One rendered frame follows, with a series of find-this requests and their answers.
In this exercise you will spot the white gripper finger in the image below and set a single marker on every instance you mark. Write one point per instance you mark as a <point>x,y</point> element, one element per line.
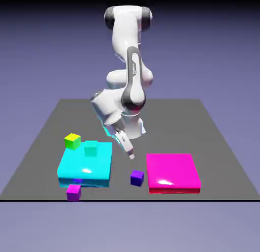
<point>131,155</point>

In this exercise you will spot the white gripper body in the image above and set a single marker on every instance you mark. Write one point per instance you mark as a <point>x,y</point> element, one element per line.
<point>124,141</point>

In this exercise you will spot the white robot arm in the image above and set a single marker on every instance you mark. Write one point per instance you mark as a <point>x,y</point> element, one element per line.
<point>124,52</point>

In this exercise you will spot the small purple cube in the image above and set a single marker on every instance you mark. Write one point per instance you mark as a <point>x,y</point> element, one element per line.
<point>137,177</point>

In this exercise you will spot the small teal cube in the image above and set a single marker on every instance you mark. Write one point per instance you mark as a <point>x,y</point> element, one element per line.
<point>90,148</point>

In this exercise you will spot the small yellow-green cube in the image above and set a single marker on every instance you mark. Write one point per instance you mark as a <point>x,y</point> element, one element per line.
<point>72,141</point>

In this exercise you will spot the small magenta cube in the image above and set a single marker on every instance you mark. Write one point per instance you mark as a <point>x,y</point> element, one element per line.
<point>74,192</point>

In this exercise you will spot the large magenta box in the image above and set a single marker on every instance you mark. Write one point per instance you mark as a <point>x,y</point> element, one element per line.
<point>172,171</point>

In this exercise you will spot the large cyan box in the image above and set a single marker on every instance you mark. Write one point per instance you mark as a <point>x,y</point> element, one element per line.
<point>85,166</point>

